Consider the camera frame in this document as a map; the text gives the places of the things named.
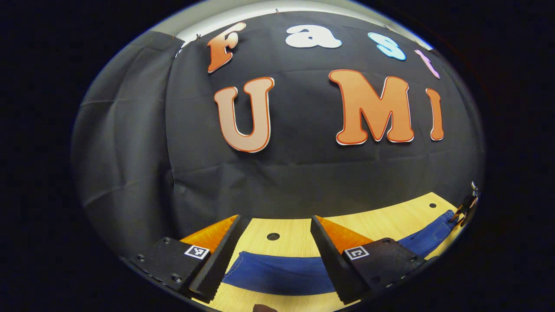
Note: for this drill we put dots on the black backdrop cloth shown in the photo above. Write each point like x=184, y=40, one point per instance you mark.
x=303, y=173

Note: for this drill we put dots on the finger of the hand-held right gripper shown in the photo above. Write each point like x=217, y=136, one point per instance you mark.
x=466, y=208

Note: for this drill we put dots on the blue denim jeans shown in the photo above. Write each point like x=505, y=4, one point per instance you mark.
x=277, y=274

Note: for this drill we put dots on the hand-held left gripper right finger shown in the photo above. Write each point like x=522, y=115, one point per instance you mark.
x=331, y=264

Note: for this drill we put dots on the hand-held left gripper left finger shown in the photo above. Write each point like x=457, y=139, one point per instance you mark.
x=221, y=264

